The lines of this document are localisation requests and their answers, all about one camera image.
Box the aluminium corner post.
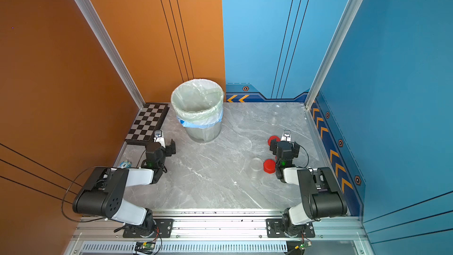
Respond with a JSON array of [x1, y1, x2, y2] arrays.
[[305, 0, 363, 110], [74, 0, 145, 109]]

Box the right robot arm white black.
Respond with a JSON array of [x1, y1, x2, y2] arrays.
[[268, 137, 348, 237]]

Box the red lid of back jar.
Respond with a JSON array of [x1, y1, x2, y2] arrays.
[[267, 135, 281, 146]]

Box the red lid of jar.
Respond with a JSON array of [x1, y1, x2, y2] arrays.
[[263, 159, 276, 174], [267, 135, 281, 146]]

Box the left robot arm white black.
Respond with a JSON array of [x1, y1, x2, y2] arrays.
[[73, 140, 176, 237]]

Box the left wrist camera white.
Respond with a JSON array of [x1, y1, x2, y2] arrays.
[[153, 130, 166, 148]]

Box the grey mesh trash bin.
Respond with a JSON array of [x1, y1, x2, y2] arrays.
[[185, 122, 222, 143]]

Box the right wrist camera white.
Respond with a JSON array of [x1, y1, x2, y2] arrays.
[[281, 130, 292, 143]]

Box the green circuit board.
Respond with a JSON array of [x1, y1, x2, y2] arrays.
[[294, 240, 313, 255], [134, 242, 156, 255]]

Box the translucent green bin liner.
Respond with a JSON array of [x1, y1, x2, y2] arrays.
[[171, 79, 225, 129]]

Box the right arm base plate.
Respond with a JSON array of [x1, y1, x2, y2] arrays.
[[265, 218, 316, 239]]

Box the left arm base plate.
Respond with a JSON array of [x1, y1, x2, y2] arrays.
[[123, 218, 174, 238]]

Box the right aluminium corner post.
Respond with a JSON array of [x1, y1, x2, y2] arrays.
[[305, 0, 363, 110]]

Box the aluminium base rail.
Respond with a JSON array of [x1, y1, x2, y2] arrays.
[[65, 209, 373, 255]]

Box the left green circuit board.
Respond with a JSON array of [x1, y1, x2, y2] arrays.
[[134, 242, 156, 255]]

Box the small blue toy block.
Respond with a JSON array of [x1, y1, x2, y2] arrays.
[[119, 161, 132, 169]]

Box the black white chessboard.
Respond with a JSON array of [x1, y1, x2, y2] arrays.
[[125, 103, 169, 146]]

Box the left aluminium corner post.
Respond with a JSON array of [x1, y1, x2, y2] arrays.
[[74, 0, 145, 109]]

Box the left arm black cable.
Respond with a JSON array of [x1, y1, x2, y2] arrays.
[[61, 165, 114, 223]]

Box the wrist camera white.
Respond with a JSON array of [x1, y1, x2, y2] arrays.
[[281, 130, 292, 143], [153, 130, 166, 148]]

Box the right green circuit board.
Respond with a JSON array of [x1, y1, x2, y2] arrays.
[[294, 240, 313, 255]]

